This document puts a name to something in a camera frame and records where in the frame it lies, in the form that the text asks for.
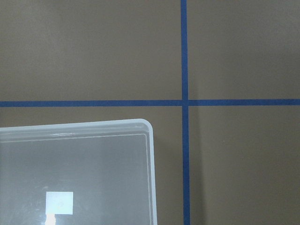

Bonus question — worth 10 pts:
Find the clear plastic storage box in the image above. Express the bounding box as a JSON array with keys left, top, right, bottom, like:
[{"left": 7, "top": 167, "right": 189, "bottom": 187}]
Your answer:
[{"left": 0, "top": 119, "right": 158, "bottom": 225}]

